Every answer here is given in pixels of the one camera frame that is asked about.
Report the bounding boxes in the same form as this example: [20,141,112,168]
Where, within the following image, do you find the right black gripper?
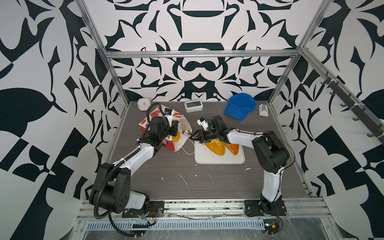
[189,129,220,143]

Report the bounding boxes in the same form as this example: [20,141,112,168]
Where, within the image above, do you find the sesame oval fake bread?
[205,139,226,156]

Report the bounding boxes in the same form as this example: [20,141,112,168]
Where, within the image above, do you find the red white paper bag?
[138,103,192,153]

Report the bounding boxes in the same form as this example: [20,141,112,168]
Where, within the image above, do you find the orange fake croissant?
[225,143,240,156]

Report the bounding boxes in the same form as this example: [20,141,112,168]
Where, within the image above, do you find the yellow fake bread roll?
[172,132,181,143]

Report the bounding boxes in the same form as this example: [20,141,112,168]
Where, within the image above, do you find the metal white-tipped tongs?
[180,129,199,141]

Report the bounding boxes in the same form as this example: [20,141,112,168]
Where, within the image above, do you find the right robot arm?
[190,116,290,209]

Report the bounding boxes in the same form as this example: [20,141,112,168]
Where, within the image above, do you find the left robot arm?
[89,117,179,219]

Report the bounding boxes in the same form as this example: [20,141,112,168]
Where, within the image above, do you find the white plastic tray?
[194,139,245,165]

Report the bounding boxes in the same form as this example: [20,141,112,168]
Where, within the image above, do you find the white digital clock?
[184,100,204,113]

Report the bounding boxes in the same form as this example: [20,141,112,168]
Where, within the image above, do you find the small white round clock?
[137,98,152,112]

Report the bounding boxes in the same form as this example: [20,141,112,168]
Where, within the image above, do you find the blue baseball cap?
[224,93,257,121]

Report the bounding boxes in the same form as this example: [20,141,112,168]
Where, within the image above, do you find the white power adapter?
[259,104,269,117]

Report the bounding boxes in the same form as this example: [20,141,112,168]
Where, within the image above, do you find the green circuit board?
[264,221,284,235]

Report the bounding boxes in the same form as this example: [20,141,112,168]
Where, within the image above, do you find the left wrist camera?
[163,108,174,117]

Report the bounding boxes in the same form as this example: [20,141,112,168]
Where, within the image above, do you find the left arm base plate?
[122,201,165,218]

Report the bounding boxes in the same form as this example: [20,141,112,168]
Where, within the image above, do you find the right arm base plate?
[244,199,287,217]

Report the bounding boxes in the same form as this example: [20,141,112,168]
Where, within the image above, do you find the white slotted cable duct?
[86,218,265,232]

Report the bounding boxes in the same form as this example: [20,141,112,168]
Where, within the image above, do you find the wall hook rail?
[322,77,384,145]

